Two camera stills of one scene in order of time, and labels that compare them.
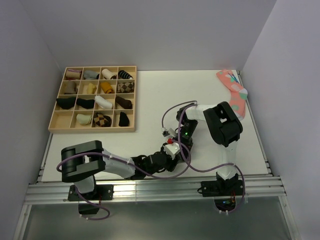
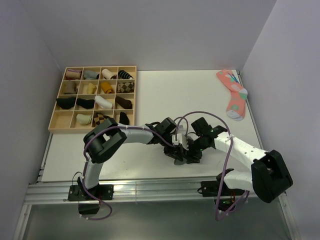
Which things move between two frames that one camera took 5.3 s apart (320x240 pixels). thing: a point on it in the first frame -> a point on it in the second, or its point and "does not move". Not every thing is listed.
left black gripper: (172, 163) -> (174, 152)
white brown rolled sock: (109, 74) does not move
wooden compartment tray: (96, 98) does not move
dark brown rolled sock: (126, 104) does not move
